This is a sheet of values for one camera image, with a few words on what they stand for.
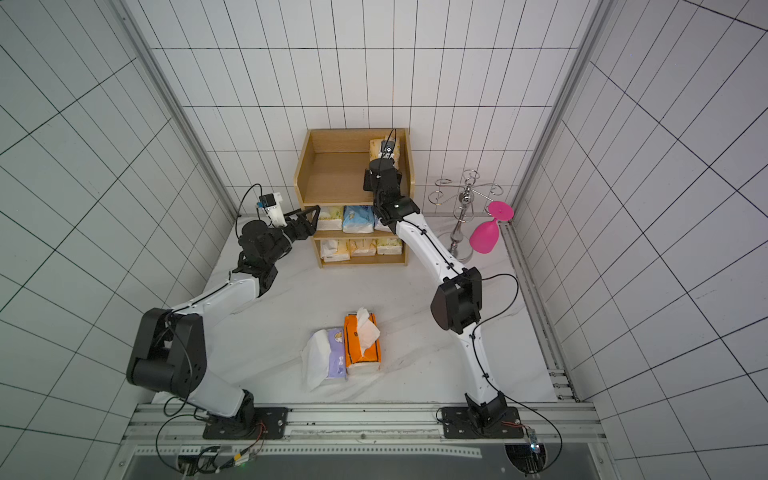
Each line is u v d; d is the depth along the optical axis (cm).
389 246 103
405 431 73
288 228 74
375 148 90
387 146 71
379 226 88
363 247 101
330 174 90
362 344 79
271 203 72
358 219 90
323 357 78
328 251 99
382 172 64
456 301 55
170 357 44
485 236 91
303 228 74
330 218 90
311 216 79
